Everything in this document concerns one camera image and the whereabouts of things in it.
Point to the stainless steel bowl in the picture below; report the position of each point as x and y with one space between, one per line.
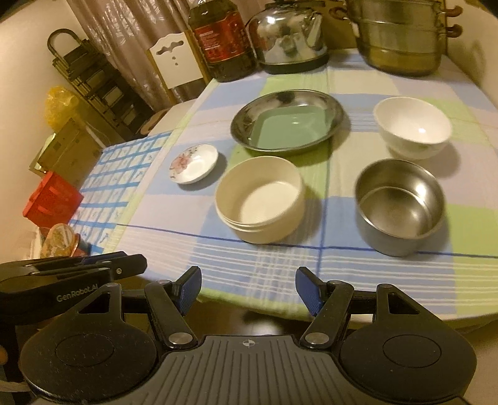
397 210

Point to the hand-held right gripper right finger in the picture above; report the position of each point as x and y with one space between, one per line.
307 290

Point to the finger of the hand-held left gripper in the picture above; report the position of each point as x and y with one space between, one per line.
124 265
77 259

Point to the yellow plastic bag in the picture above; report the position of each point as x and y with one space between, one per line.
60 105

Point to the stainless steel plate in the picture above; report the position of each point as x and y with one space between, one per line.
332 111

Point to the stainless steel kettle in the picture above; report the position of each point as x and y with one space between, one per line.
288 39

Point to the white ceramic bowl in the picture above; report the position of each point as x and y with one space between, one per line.
412 124

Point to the stainless steel steamer pot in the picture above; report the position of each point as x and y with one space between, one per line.
400 43

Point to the cream round bowl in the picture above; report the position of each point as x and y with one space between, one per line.
260 202

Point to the blue patterned cloth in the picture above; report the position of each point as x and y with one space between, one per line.
116 187

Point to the cooking oil bottle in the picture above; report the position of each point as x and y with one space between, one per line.
221 39

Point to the small floral saucer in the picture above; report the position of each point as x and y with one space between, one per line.
194 163

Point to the white chair back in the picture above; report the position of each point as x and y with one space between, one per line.
175 66

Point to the beige curtain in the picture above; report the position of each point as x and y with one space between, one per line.
128 27

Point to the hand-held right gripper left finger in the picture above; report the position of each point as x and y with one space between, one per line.
186 290

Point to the black metal rack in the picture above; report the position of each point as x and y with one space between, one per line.
97 85

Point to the round snack container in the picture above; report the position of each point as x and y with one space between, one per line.
58 241

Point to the cardboard box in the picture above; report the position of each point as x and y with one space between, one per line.
66 152

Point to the red box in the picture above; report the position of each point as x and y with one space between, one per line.
50 198

